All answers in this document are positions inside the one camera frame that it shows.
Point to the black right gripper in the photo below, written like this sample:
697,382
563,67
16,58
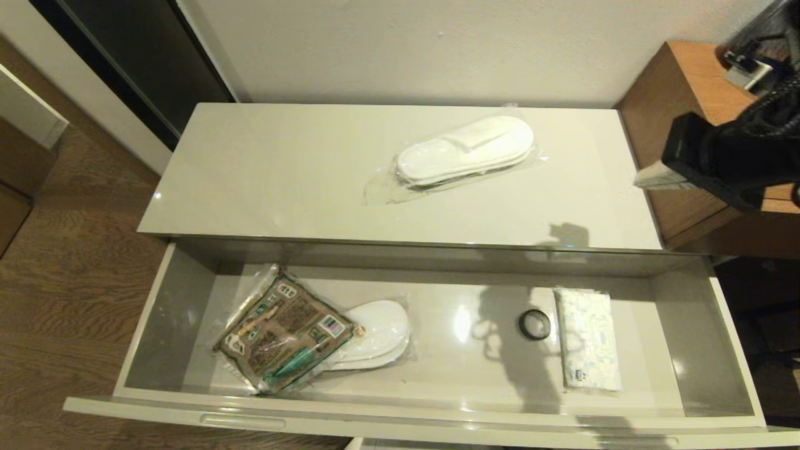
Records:
725,162

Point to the white slippers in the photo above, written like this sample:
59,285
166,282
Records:
469,150
381,331

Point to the black tape roll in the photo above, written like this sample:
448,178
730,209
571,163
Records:
522,326

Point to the brown grain package green print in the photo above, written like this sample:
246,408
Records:
287,331

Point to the silver and black robot base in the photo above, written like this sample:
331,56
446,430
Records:
425,445

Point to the glossy white drawer cabinet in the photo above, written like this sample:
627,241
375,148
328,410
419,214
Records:
281,175

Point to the brown wooden side cabinet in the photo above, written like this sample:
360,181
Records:
687,87

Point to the white patterned tissue pack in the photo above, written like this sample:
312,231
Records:
587,340

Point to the dark door panel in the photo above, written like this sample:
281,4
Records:
150,56

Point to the brown and white furniture piece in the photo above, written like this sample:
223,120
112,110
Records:
19,162

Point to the white door frame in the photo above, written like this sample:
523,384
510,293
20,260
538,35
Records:
94,106

